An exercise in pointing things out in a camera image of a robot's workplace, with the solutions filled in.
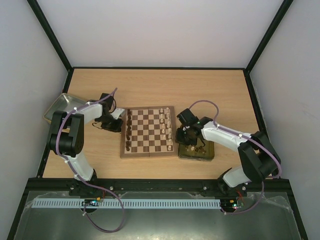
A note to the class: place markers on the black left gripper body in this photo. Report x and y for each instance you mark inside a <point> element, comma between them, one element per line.
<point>107,124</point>

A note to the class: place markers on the gold metal tin tray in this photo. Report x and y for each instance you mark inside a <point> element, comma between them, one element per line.
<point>203,151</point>

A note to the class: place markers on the wooden chess board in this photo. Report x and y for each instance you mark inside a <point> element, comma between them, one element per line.
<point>148,131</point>

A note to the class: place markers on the black frame rail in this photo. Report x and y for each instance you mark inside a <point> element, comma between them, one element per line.
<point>205,188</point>

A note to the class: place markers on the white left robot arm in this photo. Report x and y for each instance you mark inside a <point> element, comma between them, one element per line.
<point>66,135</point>

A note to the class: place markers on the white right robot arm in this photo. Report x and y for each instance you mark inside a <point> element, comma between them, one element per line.
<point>257,158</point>

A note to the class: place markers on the silver metal tray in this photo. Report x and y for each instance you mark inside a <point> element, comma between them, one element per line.
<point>65,102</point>

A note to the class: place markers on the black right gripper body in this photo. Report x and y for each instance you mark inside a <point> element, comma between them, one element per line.
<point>180,137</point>

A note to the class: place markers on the white slotted cable duct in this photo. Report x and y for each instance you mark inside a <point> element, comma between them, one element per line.
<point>77,203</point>

